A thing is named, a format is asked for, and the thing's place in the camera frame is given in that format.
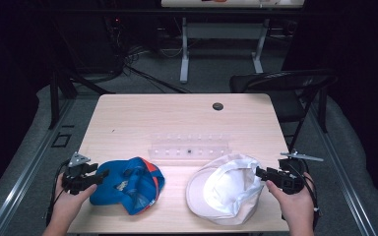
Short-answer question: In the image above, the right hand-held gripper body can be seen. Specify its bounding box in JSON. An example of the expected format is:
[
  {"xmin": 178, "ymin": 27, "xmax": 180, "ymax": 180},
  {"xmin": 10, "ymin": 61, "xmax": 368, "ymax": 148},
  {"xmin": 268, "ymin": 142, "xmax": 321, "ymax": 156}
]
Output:
[{"xmin": 268, "ymin": 149, "xmax": 325, "ymax": 196}]

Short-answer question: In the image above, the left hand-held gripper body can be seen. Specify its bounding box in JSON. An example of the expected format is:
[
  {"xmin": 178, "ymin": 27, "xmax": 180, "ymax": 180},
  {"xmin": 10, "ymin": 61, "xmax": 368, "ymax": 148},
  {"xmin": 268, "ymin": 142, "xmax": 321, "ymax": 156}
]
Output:
[{"xmin": 61, "ymin": 151, "xmax": 99, "ymax": 196}]

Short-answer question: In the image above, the blue baseball cap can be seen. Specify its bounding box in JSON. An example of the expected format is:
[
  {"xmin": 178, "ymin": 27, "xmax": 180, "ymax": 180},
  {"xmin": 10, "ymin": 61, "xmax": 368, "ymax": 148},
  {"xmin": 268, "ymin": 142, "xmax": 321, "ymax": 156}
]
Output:
[{"xmin": 89, "ymin": 156, "xmax": 166, "ymax": 216}]

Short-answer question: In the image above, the white baseball cap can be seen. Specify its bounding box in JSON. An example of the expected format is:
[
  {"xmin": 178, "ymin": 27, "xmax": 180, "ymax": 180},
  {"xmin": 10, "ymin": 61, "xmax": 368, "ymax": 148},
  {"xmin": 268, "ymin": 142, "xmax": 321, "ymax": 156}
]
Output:
[{"xmin": 185, "ymin": 153, "xmax": 266, "ymax": 226}]

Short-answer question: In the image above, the clear acrylic rack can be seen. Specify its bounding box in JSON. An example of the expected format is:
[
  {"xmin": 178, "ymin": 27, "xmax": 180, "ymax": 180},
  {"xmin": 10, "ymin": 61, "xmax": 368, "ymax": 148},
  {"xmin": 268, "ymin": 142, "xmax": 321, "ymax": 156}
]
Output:
[{"xmin": 147, "ymin": 132, "xmax": 233, "ymax": 162}]

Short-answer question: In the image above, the person's left hand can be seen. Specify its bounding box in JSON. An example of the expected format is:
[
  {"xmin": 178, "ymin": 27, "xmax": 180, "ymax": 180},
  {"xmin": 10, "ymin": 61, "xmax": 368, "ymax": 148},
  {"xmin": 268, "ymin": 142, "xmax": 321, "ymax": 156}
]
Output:
[{"xmin": 50, "ymin": 173, "xmax": 98, "ymax": 227}]

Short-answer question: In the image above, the person's right hand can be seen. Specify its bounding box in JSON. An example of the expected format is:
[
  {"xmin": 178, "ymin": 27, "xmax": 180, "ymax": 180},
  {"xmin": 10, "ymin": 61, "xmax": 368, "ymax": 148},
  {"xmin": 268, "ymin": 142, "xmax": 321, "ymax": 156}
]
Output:
[{"xmin": 265, "ymin": 172, "xmax": 316, "ymax": 229}]

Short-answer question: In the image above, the black folding chair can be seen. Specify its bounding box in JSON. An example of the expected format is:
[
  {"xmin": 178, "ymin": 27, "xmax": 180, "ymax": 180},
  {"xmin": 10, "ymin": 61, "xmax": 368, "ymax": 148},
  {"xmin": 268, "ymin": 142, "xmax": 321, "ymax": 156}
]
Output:
[{"xmin": 229, "ymin": 68, "xmax": 339, "ymax": 153}]

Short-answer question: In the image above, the black metal stand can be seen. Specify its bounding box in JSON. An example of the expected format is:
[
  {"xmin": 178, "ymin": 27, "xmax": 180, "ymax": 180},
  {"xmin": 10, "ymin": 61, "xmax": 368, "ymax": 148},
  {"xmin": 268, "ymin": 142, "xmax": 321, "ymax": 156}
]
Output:
[{"xmin": 47, "ymin": 57, "xmax": 116, "ymax": 131}]

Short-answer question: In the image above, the white desk with metal legs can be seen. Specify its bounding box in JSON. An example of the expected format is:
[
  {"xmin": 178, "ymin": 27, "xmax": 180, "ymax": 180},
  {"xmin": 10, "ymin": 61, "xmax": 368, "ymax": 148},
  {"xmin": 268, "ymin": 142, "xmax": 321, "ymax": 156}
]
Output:
[{"xmin": 160, "ymin": 0, "xmax": 306, "ymax": 85}]

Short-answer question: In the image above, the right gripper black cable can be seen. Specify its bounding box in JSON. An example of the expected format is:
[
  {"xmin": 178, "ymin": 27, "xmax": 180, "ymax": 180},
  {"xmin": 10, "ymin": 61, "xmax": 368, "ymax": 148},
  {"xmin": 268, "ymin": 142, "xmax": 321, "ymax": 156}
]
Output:
[{"xmin": 281, "ymin": 157, "xmax": 321, "ymax": 231}]

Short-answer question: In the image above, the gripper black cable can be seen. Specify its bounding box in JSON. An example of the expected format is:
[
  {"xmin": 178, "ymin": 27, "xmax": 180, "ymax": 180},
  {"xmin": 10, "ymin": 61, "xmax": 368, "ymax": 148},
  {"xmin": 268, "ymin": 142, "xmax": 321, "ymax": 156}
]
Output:
[
  {"xmin": 44, "ymin": 159, "xmax": 72, "ymax": 227},
  {"xmin": 281, "ymin": 157, "xmax": 321, "ymax": 231}
]

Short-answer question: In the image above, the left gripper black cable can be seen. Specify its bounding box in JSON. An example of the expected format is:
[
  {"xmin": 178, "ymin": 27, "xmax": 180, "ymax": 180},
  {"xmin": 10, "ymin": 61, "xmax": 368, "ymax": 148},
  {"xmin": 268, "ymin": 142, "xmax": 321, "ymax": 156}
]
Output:
[{"xmin": 44, "ymin": 159, "xmax": 72, "ymax": 227}]

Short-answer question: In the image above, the bundle of black floor cables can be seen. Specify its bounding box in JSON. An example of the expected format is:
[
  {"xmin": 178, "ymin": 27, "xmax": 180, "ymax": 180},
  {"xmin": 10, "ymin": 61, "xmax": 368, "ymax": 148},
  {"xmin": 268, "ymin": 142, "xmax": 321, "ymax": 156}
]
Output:
[{"xmin": 104, "ymin": 16, "xmax": 191, "ymax": 94}]

